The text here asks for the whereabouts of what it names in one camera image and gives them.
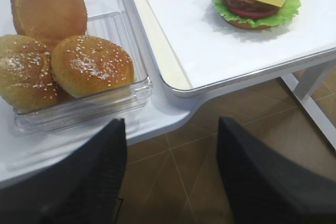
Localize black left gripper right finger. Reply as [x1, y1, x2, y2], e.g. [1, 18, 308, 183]
[216, 116, 335, 223]

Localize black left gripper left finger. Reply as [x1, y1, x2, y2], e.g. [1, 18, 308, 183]
[1, 119, 126, 223]

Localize sesame bun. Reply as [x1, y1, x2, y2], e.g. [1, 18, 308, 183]
[51, 35, 134, 98]
[1, 35, 69, 113]

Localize green lettuce leaf on burger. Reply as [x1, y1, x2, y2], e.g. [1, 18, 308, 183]
[212, 0, 301, 27]

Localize white table leg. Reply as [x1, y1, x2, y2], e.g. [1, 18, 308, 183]
[281, 60, 335, 149]

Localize sesame top bun in container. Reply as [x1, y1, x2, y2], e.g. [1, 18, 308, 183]
[1, 35, 69, 113]

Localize white paper liner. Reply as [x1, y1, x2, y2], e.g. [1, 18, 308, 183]
[147, 0, 335, 88]

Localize bottom bun of burger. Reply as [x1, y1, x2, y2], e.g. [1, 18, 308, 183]
[227, 20, 270, 30]

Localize clear plastic bun container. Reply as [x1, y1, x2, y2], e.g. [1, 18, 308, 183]
[14, 0, 152, 132]

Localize plain bottom bun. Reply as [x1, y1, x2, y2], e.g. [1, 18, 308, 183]
[10, 0, 88, 47]

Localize brown burger patty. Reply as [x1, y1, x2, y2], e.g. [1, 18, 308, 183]
[222, 0, 279, 11]

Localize white metal-rimmed tray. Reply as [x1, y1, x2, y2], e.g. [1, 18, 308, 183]
[133, 0, 335, 97]

